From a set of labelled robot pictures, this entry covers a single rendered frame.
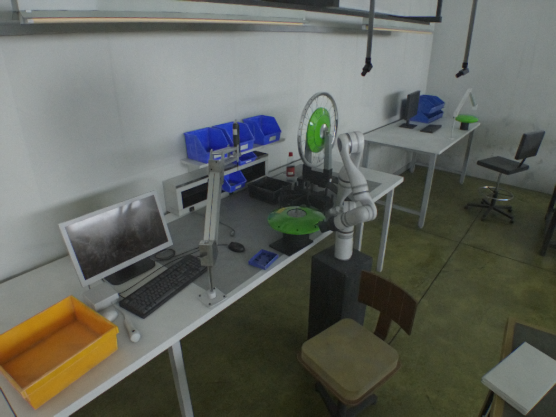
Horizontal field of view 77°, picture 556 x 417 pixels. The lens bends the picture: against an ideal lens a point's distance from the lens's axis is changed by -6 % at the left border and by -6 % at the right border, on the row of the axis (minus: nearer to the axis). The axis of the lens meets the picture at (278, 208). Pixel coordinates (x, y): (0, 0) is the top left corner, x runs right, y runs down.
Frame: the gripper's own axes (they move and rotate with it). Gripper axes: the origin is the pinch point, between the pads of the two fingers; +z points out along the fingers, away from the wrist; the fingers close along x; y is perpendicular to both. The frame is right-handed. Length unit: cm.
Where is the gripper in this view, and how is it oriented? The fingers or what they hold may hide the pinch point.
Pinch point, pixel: (315, 224)
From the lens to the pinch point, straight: 187.7
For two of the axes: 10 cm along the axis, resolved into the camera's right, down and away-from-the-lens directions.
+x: 7.8, -2.7, 5.7
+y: 3.6, 9.3, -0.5
